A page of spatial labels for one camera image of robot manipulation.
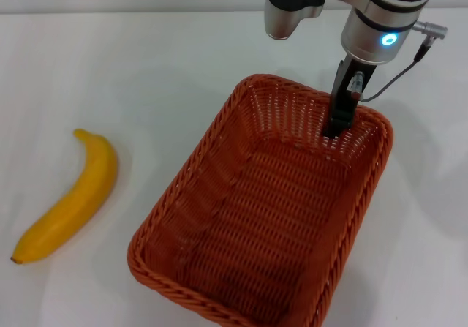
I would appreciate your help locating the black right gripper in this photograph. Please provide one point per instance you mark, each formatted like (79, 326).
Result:
(343, 93)

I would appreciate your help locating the orange woven plastic basket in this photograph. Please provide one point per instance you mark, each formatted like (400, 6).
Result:
(256, 210)

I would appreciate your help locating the yellow banana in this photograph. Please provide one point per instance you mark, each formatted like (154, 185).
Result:
(80, 199)

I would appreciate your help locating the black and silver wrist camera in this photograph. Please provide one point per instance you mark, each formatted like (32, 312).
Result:
(292, 1)

